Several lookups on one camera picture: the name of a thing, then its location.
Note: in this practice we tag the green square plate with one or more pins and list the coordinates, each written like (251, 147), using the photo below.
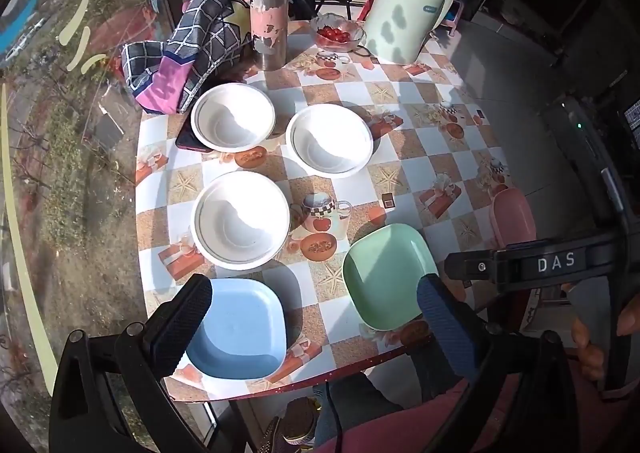
(385, 273)

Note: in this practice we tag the white paper bowl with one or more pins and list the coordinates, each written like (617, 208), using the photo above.
(240, 220)
(232, 115)
(330, 140)

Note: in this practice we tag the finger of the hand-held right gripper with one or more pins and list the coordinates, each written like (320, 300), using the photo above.
(470, 266)

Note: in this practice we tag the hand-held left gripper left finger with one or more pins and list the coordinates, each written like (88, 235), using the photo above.
(185, 328)

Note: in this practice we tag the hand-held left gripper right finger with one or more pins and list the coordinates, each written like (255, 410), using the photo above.
(440, 313)

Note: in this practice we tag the pink peeling thermos bottle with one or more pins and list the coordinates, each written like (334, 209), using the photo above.
(269, 8)

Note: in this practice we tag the red plastic stool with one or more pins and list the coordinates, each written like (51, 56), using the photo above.
(369, 3)

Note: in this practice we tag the cherry tomatoes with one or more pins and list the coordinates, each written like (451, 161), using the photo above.
(334, 34)

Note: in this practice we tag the person's dark trouser leg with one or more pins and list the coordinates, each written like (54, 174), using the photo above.
(360, 398)

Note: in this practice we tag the person's pink clothing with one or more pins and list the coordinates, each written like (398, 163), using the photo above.
(400, 433)

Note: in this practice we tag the blue square plate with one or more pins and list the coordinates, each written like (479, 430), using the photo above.
(245, 328)

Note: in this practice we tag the checkered printed tablecloth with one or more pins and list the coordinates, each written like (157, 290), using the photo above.
(415, 153)

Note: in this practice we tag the grid-patterned grey pink cloth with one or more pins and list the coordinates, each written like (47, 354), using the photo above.
(200, 33)

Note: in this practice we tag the person's right hand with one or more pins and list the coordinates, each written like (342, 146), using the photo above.
(586, 350)

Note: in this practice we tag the person's shoe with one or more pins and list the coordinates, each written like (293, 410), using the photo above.
(295, 420)

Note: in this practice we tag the dark red phone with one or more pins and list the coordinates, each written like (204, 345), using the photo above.
(190, 142)

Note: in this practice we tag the pale green electric kettle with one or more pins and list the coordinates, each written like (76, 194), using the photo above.
(405, 13)

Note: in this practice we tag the glass bowl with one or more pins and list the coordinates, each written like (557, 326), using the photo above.
(357, 33)

